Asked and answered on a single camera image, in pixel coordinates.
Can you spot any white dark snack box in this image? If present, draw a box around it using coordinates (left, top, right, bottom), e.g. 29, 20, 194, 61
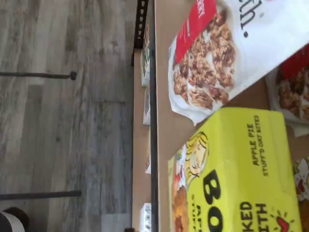
142, 86, 152, 126

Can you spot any green white snack box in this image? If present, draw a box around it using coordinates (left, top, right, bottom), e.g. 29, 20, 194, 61
140, 47, 155, 87

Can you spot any brown snack box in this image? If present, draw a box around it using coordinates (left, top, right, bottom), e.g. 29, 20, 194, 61
143, 23, 151, 49

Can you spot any granola bag red label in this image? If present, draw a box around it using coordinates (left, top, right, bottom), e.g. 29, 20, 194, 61
265, 44, 309, 132
168, 0, 309, 127

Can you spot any black shelf rail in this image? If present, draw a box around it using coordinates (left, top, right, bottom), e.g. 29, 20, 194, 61
124, 0, 160, 232

